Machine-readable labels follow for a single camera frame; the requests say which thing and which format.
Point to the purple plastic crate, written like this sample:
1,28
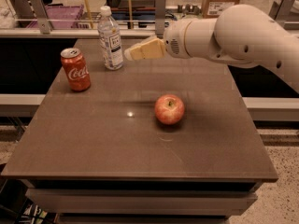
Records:
64,17

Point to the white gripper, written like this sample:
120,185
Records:
175,41

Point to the red Coca-Cola can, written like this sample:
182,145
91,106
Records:
76,70

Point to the clear plastic water bottle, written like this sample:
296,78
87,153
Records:
110,39

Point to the red apple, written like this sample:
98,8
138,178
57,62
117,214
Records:
169,109

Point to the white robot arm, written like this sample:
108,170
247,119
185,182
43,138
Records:
242,36

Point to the glass railing barrier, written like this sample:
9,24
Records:
89,26

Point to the grey table drawer base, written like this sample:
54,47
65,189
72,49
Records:
152,203

